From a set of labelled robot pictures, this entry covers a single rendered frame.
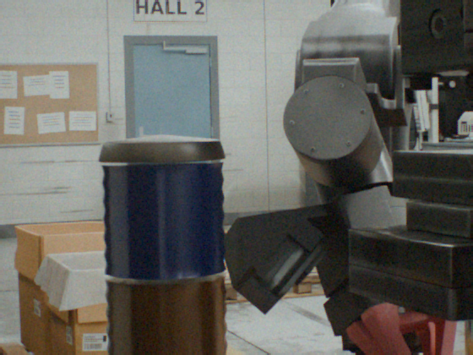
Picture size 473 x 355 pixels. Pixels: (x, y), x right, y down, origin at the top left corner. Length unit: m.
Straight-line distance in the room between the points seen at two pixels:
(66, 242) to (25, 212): 6.84
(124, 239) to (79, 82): 11.19
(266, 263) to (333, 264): 0.06
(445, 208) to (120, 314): 0.26
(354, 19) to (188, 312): 0.51
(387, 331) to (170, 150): 0.40
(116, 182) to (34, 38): 11.15
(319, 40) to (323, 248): 0.16
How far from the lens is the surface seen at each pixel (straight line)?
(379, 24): 0.77
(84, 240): 4.62
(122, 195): 0.30
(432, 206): 0.55
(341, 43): 0.75
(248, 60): 12.05
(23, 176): 11.40
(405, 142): 0.97
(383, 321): 0.67
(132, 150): 0.30
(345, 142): 0.64
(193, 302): 0.30
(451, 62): 0.54
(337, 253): 0.70
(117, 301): 0.31
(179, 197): 0.30
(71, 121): 11.45
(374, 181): 0.71
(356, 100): 0.65
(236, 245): 0.67
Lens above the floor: 1.20
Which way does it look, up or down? 3 degrees down
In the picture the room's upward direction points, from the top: 1 degrees counter-clockwise
